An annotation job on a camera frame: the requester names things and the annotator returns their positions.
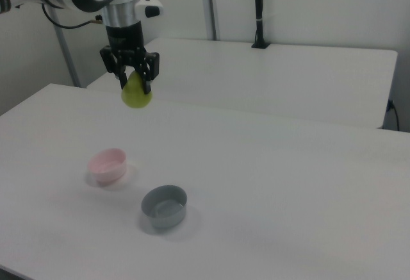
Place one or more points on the thin aluminium frame post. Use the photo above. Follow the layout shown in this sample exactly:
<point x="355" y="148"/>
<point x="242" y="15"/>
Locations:
<point x="68" y="59"/>

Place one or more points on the black pole with base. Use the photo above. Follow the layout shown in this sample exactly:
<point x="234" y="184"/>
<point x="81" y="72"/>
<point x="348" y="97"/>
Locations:
<point x="259" y="11"/>

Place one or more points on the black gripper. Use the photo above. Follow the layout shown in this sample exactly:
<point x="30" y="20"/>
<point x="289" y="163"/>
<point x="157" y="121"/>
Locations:
<point x="125" y="38"/>

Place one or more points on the white side table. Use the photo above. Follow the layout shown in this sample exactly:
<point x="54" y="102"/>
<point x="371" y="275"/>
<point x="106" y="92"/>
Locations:
<point x="256" y="78"/>

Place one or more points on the green pear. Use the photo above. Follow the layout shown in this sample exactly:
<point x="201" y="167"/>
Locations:
<point x="136" y="97"/>

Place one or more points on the pink plastic bowl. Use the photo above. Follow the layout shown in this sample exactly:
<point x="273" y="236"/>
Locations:
<point x="107" y="164"/>

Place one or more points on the grey plastic bowl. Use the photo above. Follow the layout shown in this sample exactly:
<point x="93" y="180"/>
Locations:
<point x="164" y="208"/>

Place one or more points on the wide aluminium frame post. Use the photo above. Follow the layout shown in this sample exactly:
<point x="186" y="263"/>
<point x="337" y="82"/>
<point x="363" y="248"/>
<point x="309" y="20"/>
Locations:
<point x="209" y="4"/>

